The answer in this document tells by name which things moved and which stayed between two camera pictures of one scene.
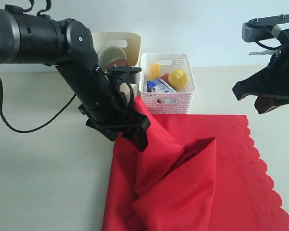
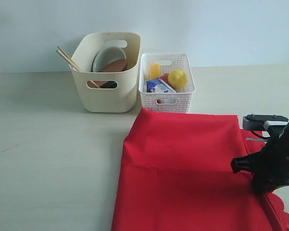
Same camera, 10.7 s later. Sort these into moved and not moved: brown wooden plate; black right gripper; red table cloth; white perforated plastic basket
Moved: black right gripper
Not moved: white perforated plastic basket; brown wooden plate; red table cloth
